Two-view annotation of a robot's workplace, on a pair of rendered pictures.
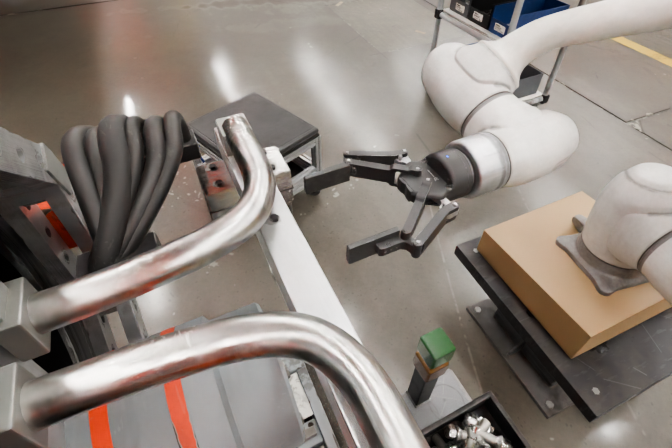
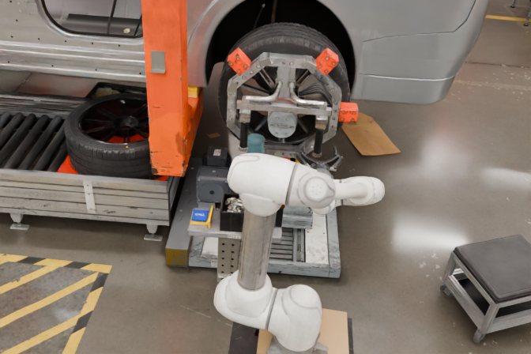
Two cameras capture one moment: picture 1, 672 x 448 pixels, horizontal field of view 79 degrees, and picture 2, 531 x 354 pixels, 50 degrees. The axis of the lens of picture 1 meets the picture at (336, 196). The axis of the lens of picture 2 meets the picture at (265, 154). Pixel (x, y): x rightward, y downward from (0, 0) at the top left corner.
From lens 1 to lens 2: 245 cm
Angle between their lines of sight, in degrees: 82
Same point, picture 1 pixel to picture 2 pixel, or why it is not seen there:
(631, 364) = (242, 337)
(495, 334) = not seen: outside the picture
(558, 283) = not seen: hidden behind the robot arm
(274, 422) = (271, 116)
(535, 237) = (327, 328)
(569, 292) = not seen: hidden behind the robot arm
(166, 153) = (311, 91)
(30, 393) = (279, 81)
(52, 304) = (290, 84)
